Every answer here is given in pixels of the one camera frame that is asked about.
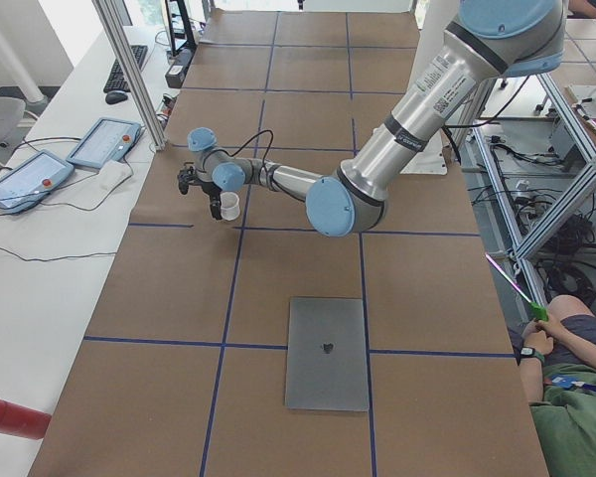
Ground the person's hand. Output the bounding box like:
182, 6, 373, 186
522, 315, 569, 356

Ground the blue teach pendant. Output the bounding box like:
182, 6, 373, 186
0, 150, 75, 214
67, 117, 141, 169

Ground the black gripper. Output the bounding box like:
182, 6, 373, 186
177, 166, 222, 219

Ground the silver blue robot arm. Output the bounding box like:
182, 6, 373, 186
177, 0, 568, 237

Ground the person in green shirt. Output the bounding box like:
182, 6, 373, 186
513, 295, 596, 476

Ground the near blue teach pendant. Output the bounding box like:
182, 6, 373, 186
0, 150, 75, 214

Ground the black power box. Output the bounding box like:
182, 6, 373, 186
165, 49, 194, 89

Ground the black computer mouse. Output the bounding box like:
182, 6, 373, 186
104, 90, 128, 105

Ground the aluminium frame post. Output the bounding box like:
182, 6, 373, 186
92, 0, 167, 151

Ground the silver closed laptop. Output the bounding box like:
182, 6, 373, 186
285, 297, 369, 411

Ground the red cylinder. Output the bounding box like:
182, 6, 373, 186
0, 398, 52, 440

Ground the white plastic cup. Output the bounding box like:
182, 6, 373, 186
221, 192, 240, 221

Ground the person's forearm with watch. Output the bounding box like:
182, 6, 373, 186
519, 347, 544, 402

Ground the black keyboard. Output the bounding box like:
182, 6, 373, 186
102, 44, 150, 93

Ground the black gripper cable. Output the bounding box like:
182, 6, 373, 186
227, 129, 275, 165

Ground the green pink stick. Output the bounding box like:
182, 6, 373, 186
485, 253, 548, 322

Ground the far blue teach pendant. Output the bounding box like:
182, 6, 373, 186
67, 117, 141, 169

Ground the white folded cloth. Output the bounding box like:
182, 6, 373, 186
96, 161, 132, 192

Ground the aluminium lattice frame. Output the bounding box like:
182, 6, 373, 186
471, 29, 596, 304

